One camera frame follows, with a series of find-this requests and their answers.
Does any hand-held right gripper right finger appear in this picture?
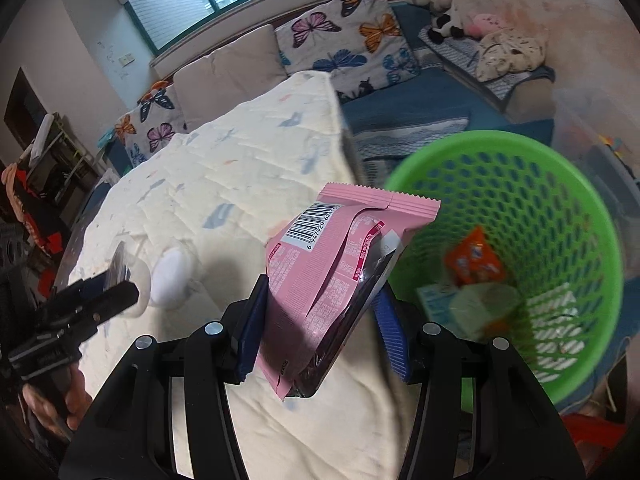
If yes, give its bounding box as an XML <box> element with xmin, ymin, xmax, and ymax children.
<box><xmin>372</xmin><ymin>287</ymin><xmax>586</xmax><ymax>480</ymax></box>

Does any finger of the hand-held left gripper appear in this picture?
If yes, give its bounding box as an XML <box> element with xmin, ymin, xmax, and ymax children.
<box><xmin>70</xmin><ymin>275</ymin><xmax>121</xmax><ymax>313</ymax></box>
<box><xmin>82</xmin><ymin>280</ymin><xmax>141</xmax><ymax>332</ymax></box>

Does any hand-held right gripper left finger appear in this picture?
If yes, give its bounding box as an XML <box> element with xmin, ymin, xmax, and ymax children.
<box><xmin>59</xmin><ymin>274</ymin><xmax>271</xmax><ymax>480</ymax></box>

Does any clear plastic bottle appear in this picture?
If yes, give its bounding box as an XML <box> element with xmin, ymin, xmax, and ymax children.
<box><xmin>111</xmin><ymin>241</ymin><xmax>201</xmax><ymax>318</ymax></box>

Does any white milk carton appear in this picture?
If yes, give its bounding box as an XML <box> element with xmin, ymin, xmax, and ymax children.
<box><xmin>416</xmin><ymin>282</ymin><xmax>523</xmax><ymax>341</ymax></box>

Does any pink snack packet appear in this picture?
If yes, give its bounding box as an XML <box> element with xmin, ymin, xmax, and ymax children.
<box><xmin>255</xmin><ymin>182</ymin><xmax>443</xmax><ymax>402</ymax></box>

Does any orange snack packet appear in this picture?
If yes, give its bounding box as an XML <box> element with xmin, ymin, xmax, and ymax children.
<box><xmin>444</xmin><ymin>226</ymin><xmax>507</xmax><ymax>288</ymax></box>

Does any green plastic basket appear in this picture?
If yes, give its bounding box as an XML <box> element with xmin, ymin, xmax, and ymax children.
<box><xmin>385</xmin><ymin>130</ymin><xmax>626</xmax><ymax>408</ymax></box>

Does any person's left hand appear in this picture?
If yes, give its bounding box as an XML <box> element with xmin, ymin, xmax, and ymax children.
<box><xmin>20</xmin><ymin>360</ymin><xmax>95</xmax><ymax>443</ymax></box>

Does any metal clothes rack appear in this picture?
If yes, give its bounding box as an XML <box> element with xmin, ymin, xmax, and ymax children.
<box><xmin>0</xmin><ymin>112</ymin><xmax>101</xmax><ymax>271</ymax></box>

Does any white quilted blanket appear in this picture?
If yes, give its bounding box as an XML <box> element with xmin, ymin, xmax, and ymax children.
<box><xmin>67</xmin><ymin>71</ymin><xmax>426</xmax><ymax>480</ymax></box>

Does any small butterfly print pillow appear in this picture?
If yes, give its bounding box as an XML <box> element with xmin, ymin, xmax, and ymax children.
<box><xmin>114</xmin><ymin>85</ymin><xmax>190</xmax><ymax>168</ymax></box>

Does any blue sofa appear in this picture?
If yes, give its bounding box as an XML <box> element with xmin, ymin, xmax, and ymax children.
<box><xmin>340</xmin><ymin>0</ymin><xmax>556</xmax><ymax>186</ymax></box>

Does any beige cushion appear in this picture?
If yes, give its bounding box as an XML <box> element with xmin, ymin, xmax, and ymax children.
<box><xmin>151</xmin><ymin>24</ymin><xmax>290</xmax><ymax>133</ymax></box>

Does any blue striped cloth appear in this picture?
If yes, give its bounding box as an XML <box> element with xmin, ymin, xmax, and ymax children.
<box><xmin>417</xmin><ymin>25</ymin><xmax>556</xmax><ymax>111</ymax></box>

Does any clear plastic storage box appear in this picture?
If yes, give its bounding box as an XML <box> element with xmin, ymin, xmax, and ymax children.
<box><xmin>550</xmin><ymin>87</ymin><xmax>640</xmax><ymax>221</ymax></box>

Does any large butterfly print pillow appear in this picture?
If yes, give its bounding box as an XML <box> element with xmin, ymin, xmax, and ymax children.
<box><xmin>274</xmin><ymin>0</ymin><xmax>421</xmax><ymax>101</ymax></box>

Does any spotted cream cloth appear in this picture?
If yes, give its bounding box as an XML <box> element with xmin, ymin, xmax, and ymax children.
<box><xmin>472</xmin><ymin>27</ymin><xmax>551</xmax><ymax>83</ymax></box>

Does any pink plush toy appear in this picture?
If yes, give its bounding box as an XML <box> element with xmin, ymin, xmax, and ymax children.
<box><xmin>470</xmin><ymin>12</ymin><xmax>508</xmax><ymax>38</ymax></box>

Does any black and white plush cow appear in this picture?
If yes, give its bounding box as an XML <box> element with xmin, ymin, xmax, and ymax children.
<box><xmin>426</xmin><ymin>0</ymin><xmax>481</xmax><ymax>45</ymax></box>

